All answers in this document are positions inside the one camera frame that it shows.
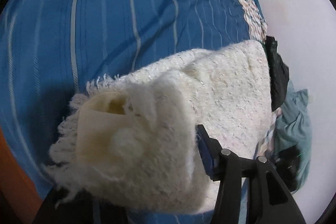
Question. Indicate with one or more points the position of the plaid checkered blanket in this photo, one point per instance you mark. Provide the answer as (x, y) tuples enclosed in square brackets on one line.
[(254, 18)]

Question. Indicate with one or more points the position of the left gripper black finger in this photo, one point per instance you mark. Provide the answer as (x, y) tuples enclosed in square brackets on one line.
[(268, 198)]

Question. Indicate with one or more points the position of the blue striped bed sheet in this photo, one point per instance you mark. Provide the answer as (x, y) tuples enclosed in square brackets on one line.
[(51, 49)]

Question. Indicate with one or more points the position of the white fluffy knit garment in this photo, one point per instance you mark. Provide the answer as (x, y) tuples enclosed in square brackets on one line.
[(132, 140)]

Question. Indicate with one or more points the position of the black garment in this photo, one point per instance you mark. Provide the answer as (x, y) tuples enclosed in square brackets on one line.
[(278, 71)]

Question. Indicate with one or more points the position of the teal cloth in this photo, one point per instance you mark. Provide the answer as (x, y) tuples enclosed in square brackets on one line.
[(293, 139)]

